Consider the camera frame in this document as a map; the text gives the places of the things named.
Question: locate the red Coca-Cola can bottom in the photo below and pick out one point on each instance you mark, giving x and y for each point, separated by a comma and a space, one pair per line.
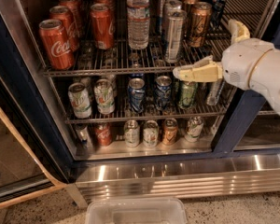
103, 134

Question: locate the white can bottom right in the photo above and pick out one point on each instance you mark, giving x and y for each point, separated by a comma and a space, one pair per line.
194, 129

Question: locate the stainless steel fridge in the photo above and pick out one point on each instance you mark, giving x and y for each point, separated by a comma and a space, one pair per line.
236, 153

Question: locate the clear plastic bin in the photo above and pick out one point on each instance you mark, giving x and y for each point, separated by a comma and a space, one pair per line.
137, 211

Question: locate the clear plastic water bottle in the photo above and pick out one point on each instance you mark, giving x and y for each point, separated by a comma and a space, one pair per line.
138, 21

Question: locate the white green 7UP can left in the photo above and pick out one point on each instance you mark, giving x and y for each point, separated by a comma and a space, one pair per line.
79, 100

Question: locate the rear tall silver can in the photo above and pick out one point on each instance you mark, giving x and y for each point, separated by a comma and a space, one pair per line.
160, 8

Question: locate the white green 7up can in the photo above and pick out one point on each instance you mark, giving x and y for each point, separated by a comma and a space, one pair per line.
104, 96
79, 100

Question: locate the orange can bottom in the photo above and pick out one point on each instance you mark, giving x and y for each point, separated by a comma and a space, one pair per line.
170, 129

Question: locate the green can middle shelf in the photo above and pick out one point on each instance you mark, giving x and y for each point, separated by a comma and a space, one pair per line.
186, 94

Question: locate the top wire shelf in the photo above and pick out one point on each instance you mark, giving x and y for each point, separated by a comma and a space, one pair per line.
121, 60

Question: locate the middle wire shelf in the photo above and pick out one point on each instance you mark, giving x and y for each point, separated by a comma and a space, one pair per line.
123, 112

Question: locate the front tall silver can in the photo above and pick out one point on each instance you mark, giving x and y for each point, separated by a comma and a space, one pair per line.
174, 33

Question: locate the silver Red Bull can bottom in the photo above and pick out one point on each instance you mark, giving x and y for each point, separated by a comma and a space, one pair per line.
83, 135

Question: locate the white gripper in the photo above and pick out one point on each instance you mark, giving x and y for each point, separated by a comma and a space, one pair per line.
242, 61

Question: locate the white can bottom left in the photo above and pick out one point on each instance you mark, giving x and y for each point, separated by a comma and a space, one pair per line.
132, 133

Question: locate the silver can middle shelf right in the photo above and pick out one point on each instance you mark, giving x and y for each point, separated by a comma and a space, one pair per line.
215, 91

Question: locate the blue Pepsi can left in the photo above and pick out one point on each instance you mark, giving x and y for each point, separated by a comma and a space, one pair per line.
136, 94

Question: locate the blue pepsi can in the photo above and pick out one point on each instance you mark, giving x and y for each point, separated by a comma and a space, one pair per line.
136, 94
162, 92

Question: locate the blue Pepsi can right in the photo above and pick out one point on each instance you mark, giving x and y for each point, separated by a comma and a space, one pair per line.
162, 92

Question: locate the red coca-cola can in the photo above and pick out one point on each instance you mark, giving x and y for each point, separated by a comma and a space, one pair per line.
74, 7
103, 134
65, 15
56, 43

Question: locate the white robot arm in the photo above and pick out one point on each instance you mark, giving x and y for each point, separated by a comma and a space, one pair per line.
265, 78

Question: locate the wire shelf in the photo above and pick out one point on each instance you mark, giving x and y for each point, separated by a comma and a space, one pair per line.
123, 112
121, 60

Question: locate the orange-brown can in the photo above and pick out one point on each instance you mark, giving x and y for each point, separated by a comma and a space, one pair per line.
199, 20
189, 0

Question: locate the front red Coca-Cola can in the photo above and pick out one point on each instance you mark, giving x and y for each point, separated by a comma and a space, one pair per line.
56, 43

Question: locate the dark blue can top shelf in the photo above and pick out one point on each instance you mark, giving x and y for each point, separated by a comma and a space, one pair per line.
218, 8

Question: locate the tall silver can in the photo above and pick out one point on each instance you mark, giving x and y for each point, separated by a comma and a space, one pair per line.
170, 6
174, 33
160, 8

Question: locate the open glass fridge door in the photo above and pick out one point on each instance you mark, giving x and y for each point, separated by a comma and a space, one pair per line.
23, 174

